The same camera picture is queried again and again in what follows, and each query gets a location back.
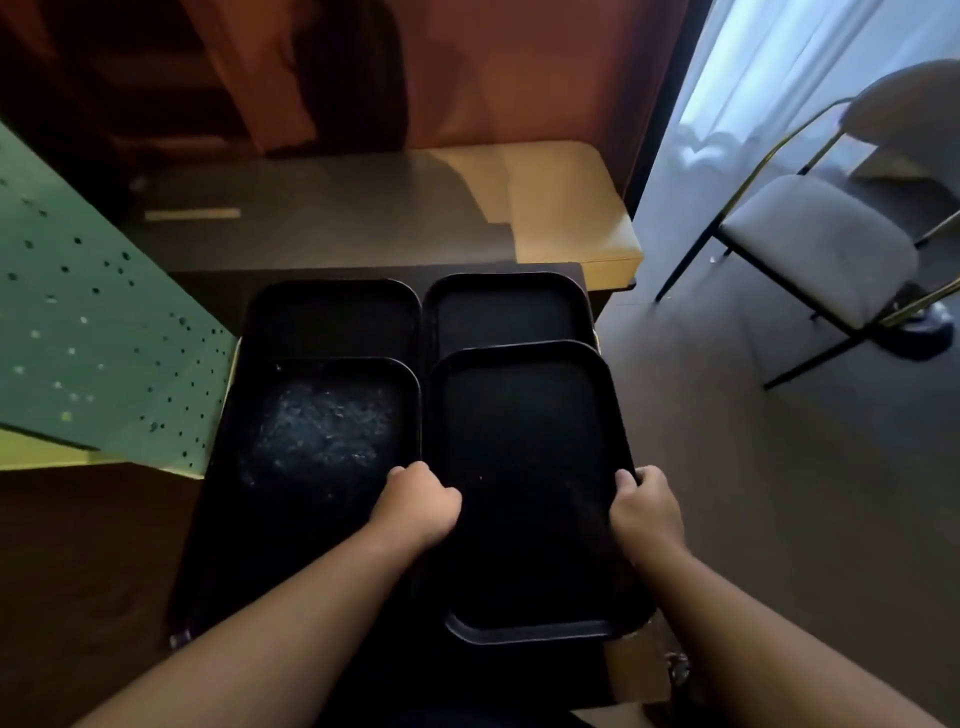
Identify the person's left hand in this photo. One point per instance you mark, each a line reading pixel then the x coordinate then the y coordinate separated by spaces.
pixel 417 510

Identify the person's right hand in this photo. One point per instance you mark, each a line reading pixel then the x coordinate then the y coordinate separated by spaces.
pixel 649 514

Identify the person's right fingers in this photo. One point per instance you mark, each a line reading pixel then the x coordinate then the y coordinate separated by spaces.
pixel 628 491

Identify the person's left fingers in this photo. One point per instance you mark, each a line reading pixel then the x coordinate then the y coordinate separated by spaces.
pixel 427 484

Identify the black plastic serving tray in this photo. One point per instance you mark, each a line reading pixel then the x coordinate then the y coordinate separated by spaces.
pixel 334 319
pixel 506 307
pixel 529 487

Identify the person's right forearm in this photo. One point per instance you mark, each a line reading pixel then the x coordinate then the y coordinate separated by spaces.
pixel 757 645

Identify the person's left forearm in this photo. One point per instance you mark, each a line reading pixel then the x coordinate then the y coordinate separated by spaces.
pixel 270 637

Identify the dark service cart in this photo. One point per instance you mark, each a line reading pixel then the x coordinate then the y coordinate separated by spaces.
pixel 390 480

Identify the wet black serving tray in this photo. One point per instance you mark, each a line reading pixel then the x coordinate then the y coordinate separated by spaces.
pixel 319 450

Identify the yellow upholstered bench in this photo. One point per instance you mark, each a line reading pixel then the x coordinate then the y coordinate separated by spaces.
pixel 450 202

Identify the white cushioned metal chair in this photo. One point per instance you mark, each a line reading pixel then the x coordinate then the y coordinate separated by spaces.
pixel 825 240

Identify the green perforated panel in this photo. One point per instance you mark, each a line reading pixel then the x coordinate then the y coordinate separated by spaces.
pixel 90 337

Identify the brown drape curtain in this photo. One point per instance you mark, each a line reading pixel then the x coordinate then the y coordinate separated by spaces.
pixel 420 75

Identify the white sheer curtain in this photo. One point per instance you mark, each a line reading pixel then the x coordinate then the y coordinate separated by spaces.
pixel 750 97

